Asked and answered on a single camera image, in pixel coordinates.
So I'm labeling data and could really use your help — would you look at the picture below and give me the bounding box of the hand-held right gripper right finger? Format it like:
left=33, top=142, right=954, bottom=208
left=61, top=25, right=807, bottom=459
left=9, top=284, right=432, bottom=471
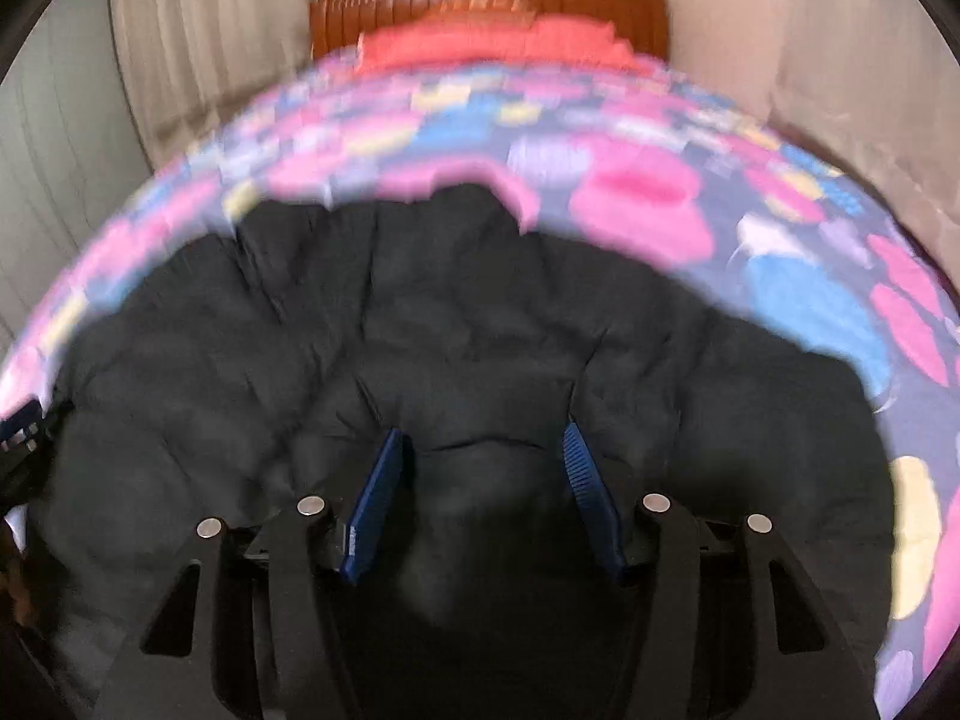
left=562, top=421, right=878, bottom=720

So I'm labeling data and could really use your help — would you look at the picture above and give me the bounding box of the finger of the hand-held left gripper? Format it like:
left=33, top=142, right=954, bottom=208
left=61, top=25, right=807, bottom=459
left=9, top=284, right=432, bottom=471
left=0, top=397, right=59, bottom=503

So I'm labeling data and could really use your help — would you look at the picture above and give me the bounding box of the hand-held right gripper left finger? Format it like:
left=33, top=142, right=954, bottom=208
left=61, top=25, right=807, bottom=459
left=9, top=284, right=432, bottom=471
left=94, top=427, right=413, bottom=720

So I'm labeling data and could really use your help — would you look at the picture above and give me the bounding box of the black puffer jacket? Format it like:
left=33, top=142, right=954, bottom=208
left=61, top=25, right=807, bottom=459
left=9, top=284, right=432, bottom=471
left=26, top=184, right=897, bottom=720

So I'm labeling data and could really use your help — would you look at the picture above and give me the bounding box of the white wardrobe with glass doors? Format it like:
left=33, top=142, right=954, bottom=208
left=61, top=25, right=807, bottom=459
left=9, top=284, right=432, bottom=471
left=0, top=0, right=151, bottom=361

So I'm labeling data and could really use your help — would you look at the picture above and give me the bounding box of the polka dot blanket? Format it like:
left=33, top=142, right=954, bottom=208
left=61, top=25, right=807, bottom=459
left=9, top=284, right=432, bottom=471
left=0, top=52, right=960, bottom=720

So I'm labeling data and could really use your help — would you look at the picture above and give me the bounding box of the red pillow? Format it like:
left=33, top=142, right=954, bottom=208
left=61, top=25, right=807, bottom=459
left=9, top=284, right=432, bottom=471
left=352, top=15, right=661, bottom=80

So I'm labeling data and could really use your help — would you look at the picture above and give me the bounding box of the wooden headboard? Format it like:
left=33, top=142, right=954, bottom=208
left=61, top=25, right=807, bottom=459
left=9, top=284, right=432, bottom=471
left=309, top=0, right=670, bottom=61

